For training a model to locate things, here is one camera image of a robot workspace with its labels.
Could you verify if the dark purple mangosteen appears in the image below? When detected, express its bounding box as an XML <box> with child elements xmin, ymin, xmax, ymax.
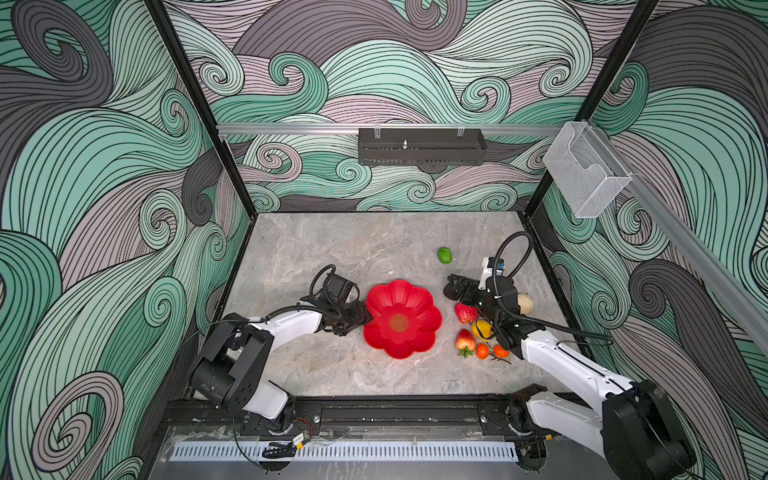
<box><xmin>443</xmin><ymin>282</ymin><xmax>463</xmax><ymax>302</ymax></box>

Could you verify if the aluminium rail right wall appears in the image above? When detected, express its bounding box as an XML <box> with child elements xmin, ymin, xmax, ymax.
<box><xmin>588</xmin><ymin>123</ymin><xmax>767</xmax><ymax>352</ymax></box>

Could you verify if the red yellow apple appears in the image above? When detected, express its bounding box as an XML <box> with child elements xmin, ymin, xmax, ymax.
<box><xmin>455</xmin><ymin>329</ymin><xmax>476</xmax><ymax>358</ymax></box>

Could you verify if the orange cherry tomato right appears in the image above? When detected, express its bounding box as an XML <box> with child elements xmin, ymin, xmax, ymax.
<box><xmin>493</xmin><ymin>345</ymin><xmax>510</xmax><ymax>359</ymax></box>

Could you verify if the clear plastic wall bin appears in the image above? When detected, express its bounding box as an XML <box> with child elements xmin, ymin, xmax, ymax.
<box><xmin>543</xmin><ymin>121</ymin><xmax>631</xmax><ymax>219</ymax></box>

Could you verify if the pale yellow pear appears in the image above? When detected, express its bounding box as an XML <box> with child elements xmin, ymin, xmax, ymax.
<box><xmin>517</xmin><ymin>293</ymin><xmax>534</xmax><ymax>316</ymax></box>

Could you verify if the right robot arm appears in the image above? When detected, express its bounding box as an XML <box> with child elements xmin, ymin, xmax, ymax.
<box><xmin>443</xmin><ymin>274</ymin><xmax>697</xmax><ymax>479</ymax></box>

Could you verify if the white slotted cable duct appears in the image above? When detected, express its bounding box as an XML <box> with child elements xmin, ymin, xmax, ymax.
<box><xmin>169</xmin><ymin>440</ymin><xmax>518</xmax><ymax>463</ymax></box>

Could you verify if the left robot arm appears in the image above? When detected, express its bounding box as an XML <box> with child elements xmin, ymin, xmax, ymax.
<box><xmin>189</xmin><ymin>265</ymin><xmax>372</xmax><ymax>422</ymax></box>

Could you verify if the red flower-shaped fruit bowl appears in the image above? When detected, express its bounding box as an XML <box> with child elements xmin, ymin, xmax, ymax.
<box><xmin>363</xmin><ymin>279</ymin><xmax>442</xmax><ymax>360</ymax></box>

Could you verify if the yellow lemon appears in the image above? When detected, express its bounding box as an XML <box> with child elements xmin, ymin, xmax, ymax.
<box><xmin>471</xmin><ymin>320</ymin><xmax>495</xmax><ymax>341</ymax></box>

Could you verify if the aluminium rail wall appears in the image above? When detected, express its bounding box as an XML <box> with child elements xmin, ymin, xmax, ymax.
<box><xmin>588</xmin><ymin>123</ymin><xmax>767</xmax><ymax>352</ymax></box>
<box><xmin>216</xmin><ymin>122</ymin><xmax>563</xmax><ymax>137</ymax></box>

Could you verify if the green lime fruit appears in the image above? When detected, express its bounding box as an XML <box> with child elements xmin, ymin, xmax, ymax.
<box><xmin>437</xmin><ymin>247</ymin><xmax>453</xmax><ymax>265</ymax></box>

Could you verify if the aluminium rail back wall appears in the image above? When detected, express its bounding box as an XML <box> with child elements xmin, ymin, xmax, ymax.
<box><xmin>216</xmin><ymin>122</ymin><xmax>563</xmax><ymax>137</ymax></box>

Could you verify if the black perforated wall tray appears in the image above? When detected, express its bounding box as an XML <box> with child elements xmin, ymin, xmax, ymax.
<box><xmin>357</xmin><ymin>129</ymin><xmax>488</xmax><ymax>172</ymax></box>

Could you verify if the orange cherry tomato left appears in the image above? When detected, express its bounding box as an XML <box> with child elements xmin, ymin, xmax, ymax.
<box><xmin>476</xmin><ymin>343</ymin><xmax>489</xmax><ymax>360</ymax></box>

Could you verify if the orange cherry tomato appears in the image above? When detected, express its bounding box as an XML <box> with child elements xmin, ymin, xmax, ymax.
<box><xmin>493</xmin><ymin>345</ymin><xmax>510</xmax><ymax>359</ymax></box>
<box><xmin>476</xmin><ymin>343</ymin><xmax>489</xmax><ymax>360</ymax></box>

